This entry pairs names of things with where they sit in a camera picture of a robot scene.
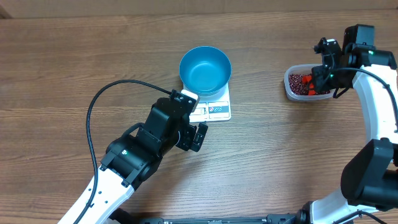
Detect red measuring scoop blue handle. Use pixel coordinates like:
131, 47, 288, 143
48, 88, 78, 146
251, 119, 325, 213
302, 75, 317, 95

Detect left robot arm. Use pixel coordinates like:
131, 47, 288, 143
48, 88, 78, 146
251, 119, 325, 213
60, 90, 208, 223

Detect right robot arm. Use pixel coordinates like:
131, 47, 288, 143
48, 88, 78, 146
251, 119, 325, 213
294, 24, 397, 223

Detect white digital kitchen scale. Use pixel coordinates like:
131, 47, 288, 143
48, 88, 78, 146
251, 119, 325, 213
183, 83, 231, 123

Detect blue plastic bowl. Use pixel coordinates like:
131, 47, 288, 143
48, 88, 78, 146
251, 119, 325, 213
179, 46, 233, 96

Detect clear plastic food container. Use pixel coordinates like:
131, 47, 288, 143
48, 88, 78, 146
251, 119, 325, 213
284, 64, 334, 101

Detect red adzuki beans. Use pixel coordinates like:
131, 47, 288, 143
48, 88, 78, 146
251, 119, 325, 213
288, 74, 331, 96

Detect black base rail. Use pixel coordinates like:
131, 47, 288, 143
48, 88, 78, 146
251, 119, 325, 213
108, 205, 312, 224

